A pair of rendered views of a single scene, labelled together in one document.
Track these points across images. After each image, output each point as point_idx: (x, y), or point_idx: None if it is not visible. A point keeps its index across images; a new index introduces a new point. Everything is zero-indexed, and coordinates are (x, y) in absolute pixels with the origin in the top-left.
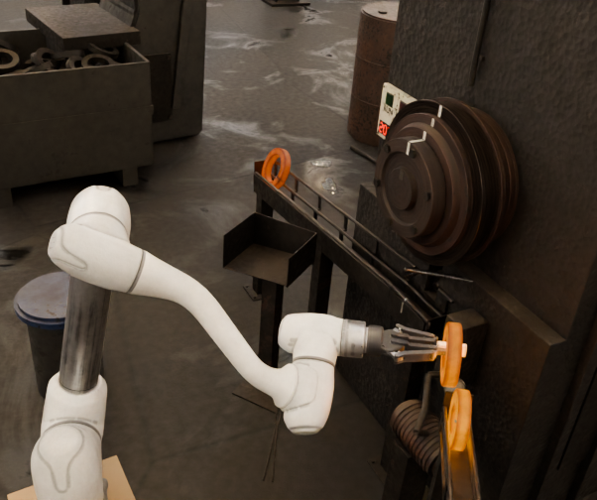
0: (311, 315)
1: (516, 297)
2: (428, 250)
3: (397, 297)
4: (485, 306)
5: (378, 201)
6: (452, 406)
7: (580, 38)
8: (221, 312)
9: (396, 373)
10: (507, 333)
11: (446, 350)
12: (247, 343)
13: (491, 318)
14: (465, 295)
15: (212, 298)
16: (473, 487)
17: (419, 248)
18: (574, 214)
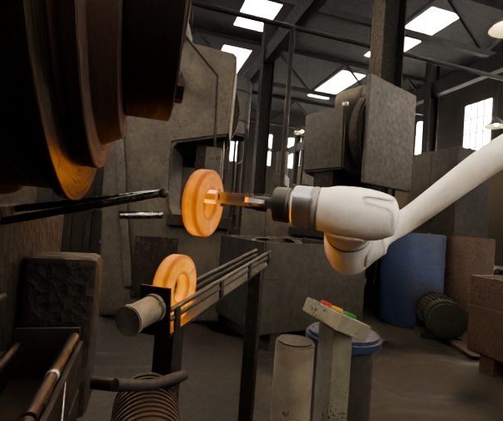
0: (359, 187)
1: (2, 199)
2: (108, 148)
3: (57, 401)
4: (29, 235)
5: (185, 26)
6: (174, 286)
7: None
8: (455, 166)
9: None
10: (45, 245)
11: (219, 188)
12: (420, 195)
13: (34, 247)
14: (8, 253)
15: (471, 154)
16: (199, 284)
17: (104, 156)
18: None
